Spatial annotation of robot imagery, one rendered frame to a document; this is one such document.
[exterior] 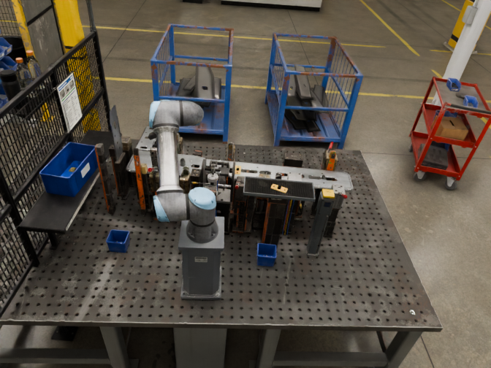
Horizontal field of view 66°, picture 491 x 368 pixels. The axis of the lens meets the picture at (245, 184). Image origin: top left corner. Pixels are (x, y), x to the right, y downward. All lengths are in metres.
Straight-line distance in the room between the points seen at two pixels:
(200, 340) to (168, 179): 1.03
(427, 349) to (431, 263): 0.83
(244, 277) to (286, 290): 0.24
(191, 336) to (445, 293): 2.05
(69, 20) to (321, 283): 2.12
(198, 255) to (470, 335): 2.18
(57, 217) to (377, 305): 1.70
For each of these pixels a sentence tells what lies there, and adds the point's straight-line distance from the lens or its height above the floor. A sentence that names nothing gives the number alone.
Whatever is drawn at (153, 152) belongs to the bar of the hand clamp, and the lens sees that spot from 2.14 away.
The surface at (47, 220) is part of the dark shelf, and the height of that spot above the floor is 1.03.
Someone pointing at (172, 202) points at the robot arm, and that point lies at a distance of 1.63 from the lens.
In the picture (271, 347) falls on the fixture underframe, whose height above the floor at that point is 0.41.
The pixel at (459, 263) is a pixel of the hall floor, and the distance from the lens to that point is 3.75.
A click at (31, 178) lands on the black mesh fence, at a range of 2.18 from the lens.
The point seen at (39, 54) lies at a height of 0.70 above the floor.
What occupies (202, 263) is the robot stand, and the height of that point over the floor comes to 0.97.
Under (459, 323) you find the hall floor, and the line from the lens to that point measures 3.33.
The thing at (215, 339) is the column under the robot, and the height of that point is 0.39.
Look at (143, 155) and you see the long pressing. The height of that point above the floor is 1.00.
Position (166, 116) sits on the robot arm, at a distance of 1.71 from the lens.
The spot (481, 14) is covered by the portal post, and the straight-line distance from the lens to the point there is 5.77.
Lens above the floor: 2.41
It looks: 39 degrees down
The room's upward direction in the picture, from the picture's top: 6 degrees clockwise
